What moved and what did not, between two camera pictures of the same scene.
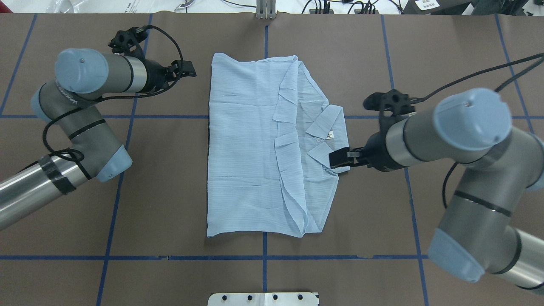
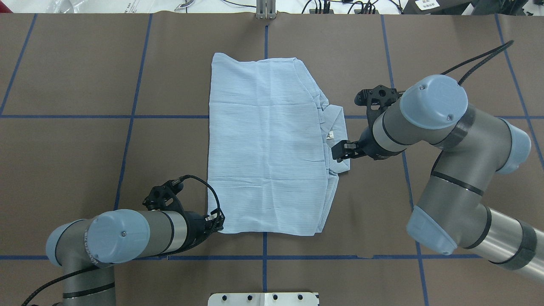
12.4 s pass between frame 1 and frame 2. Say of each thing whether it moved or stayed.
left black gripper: moved
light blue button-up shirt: stayed
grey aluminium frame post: stayed
